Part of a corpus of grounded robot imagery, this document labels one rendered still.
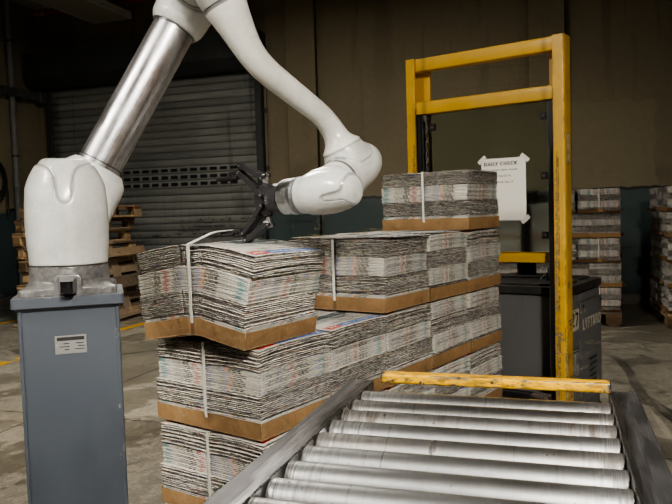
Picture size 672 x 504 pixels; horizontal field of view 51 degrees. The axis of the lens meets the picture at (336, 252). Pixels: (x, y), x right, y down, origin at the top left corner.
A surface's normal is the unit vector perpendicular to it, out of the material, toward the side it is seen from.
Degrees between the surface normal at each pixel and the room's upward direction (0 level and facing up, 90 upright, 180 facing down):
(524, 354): 90
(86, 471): 90
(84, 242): 93
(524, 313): 90
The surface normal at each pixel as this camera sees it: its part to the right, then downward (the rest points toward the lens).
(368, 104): -0.30, 0.07
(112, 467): 0.31, 0.04
